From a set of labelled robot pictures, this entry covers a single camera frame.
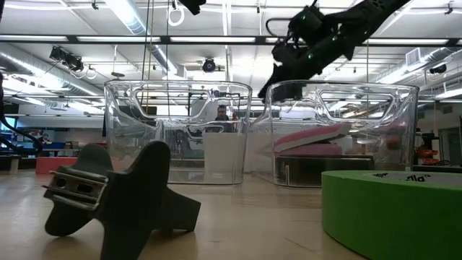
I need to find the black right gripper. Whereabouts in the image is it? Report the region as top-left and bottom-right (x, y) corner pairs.
(257, 21), (365, 103)

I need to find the pink stapler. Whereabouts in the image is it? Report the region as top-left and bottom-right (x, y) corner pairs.
(273, 123), (353, 157)

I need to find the green tape roll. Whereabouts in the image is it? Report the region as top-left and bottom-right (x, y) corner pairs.
(321, 170), (462, 260)

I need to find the black overhead light beam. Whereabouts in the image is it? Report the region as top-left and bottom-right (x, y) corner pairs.
(0, 34), (462, 46)

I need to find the person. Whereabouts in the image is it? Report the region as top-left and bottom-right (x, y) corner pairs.
(214, 104), (235, 133)

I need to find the clear plastic bin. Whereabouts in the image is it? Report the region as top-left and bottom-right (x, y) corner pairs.
(103, 79), (253, 186)
(250, 79), (420, 189)

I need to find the black ceiling spotlight pair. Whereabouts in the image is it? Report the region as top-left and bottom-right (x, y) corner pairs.
(49, 45), (85, 72)

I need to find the white ceiling vent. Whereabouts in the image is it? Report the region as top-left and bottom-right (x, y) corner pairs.
(405, 47), (422, 67)

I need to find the orange and black stand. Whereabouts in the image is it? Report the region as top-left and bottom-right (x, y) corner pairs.
(414, 131), (440, 166)

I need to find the grey door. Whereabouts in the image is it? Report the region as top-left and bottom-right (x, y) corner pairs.
(438, 128), (462, 165)

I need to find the dark grey cross-shaped part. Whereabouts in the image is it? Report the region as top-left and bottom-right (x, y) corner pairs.
(42, 140), (202, 260)

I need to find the white hanging ring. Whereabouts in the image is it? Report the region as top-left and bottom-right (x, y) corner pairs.
(167, 6), (186, 27)

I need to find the silver ceiling duct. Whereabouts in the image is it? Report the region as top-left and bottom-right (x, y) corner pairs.
(104, 0), (180, 79)

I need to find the round black ceiling camera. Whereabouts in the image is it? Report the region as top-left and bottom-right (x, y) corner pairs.
(201, 57), (217, 74)

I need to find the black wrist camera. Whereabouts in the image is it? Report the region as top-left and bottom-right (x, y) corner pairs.
(287, 4), (325, 37)

